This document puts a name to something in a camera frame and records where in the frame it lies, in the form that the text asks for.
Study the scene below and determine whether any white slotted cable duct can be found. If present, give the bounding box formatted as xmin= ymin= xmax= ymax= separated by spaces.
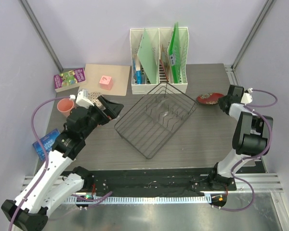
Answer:
xmin=65 ymin=195 xmax=212 ymax=204

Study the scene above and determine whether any light green folder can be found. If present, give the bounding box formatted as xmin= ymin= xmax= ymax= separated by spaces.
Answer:
xmin=137 ymin=28 xmax=159 ymax=84

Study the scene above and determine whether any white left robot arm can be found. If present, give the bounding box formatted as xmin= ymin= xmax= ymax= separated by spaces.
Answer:
xmin=1 ymin=95 xmax=124 ymax=231

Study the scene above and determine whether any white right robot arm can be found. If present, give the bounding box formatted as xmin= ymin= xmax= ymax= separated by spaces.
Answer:
xmin=208 ymin=85 xmax=274 ymax=190

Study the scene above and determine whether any brown patterned ceramic bowl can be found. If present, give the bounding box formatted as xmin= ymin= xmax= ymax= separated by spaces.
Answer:
xmin=89 ymin=92 xmax=103 ymax=108

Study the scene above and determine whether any red floral lacquer plate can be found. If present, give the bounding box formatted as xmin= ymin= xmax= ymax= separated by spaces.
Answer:
xmin=196 ymin=92 xmax=224 ymax=105

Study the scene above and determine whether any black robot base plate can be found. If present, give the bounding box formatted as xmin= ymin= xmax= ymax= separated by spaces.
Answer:
xmin=80 ymin=168 xmax=236 ymax=197

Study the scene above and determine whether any illustrated book in organizer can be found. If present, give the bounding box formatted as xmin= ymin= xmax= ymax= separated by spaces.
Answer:
xmin=160 ymin=45 xmax=170 ymax=82

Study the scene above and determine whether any white file organizer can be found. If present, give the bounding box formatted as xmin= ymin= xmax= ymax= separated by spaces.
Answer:
xmin=130 ymin=27 xmax=189 ymax=94

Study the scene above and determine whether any pink plastic tumbler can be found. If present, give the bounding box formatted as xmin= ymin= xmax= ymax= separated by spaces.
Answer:
xmin=57 ymin=98 xmax=75 ymax=117

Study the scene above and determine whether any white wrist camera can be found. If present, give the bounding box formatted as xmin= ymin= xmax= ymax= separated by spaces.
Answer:
xmin=241 ymin=88 xmax=253 ymax=104
xmin=68 ymin=89 xmax=94 ymax=108

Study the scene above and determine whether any brown cardboard sheet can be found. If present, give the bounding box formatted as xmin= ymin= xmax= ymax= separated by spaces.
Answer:
xmin=79 ymin=64 xmax=131 ymax=96

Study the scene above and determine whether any purple paperback book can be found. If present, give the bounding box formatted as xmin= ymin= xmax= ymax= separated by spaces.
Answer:
xmin=53 ymin=68 xmax=86 ymax=92

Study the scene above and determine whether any blue Jane Eyre book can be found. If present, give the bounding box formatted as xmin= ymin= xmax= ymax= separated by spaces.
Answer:
xmin=32 ymin=128 xmax=60 ymax=161

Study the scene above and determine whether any black wire dish rack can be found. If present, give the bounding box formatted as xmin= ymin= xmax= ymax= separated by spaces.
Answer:
xmin=114 ymin=83 xmax=198 ymax=160

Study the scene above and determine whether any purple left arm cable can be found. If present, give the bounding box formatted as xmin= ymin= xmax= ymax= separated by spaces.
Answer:
xmin=8 ymin=96 xmax=114 ymax=231

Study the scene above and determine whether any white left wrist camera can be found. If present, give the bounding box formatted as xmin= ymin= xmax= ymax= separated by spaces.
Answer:
xmin=68 ymin=89 xmax=94 ymax=108

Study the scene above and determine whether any blue booklet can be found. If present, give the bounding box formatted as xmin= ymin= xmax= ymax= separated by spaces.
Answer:
xmin=132 ymin=54 xmax=145 ymax=84

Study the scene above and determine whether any pink cube block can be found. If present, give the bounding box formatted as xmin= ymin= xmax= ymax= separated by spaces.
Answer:
xmin=99 ymin=76 xmax=113 ymax=90

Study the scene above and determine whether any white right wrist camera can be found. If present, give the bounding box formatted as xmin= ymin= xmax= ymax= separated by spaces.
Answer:
xmin=241 ymin=88 xmax=253 ymax=104

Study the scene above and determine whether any bright green mesh folder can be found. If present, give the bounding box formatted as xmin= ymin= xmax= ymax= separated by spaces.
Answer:
xmin=168 ymin=22 xmax=181 ymax=84

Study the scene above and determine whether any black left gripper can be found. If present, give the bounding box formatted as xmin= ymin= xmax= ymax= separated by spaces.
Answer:
xmin=81 ymin=96 xmax=123 ymax=139

